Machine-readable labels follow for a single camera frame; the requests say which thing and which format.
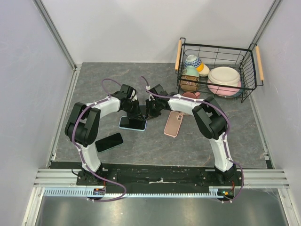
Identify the light blue phone case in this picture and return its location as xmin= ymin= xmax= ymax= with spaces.
xmin=119 ymin=116 xmax=148 ymax=132

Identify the white-edged black phone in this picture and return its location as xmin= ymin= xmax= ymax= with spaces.
xmin=119 ymin=117 xmax=146 ymax=130

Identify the pink phone case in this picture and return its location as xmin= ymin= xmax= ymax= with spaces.
xmin=164 ymin=111 xmax=183 ymax=137

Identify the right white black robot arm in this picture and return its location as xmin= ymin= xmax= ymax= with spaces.
xmin=146 ymin=94 xmax=233 ymax=186

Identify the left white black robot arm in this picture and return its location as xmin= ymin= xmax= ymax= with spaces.
xmin=65 ymin=97 xmax=142 ymax=185

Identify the teal-edged black phone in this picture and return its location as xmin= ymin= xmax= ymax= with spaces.
xmin=95 ymin=133 xmax=123 ymax=153

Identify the pink speckled mug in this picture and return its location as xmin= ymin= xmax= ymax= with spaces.
xmin=182 ymin=92 xmax=201 ymax=99

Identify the green brown bowl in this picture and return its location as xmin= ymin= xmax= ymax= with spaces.
xmin=180 ymin=66 xmax=199 ymax=92

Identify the blue patterned bowl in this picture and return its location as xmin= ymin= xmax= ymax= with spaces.
xmin=184 ymin=55 xmax=204 ymax=71

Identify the yellow white bowl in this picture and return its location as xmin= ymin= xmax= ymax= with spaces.
xmin=196 ymin=63 xmax=210 ymax=77

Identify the pink bowl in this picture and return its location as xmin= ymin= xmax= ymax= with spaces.
xmin=208 ymin=82 xmax=243 ymax=97

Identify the cream plate stack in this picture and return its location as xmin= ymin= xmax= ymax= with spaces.
xmin=208 ymin=66 xmax=240 ymax=87

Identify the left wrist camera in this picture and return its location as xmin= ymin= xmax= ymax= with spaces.
xmin=118 ymin=84 xmax=136 ymax=100

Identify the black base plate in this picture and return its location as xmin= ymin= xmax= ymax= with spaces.
xmin=76 ymin=163 xmax=242 ymax=193

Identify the black wire dish basket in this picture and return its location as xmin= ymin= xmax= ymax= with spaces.
xmin=175 ymin=37 xmax=264 ymax=102

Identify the light blue cable duct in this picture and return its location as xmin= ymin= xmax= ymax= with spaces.
xmin=43 ymin=187 xmax=224 ymax=198

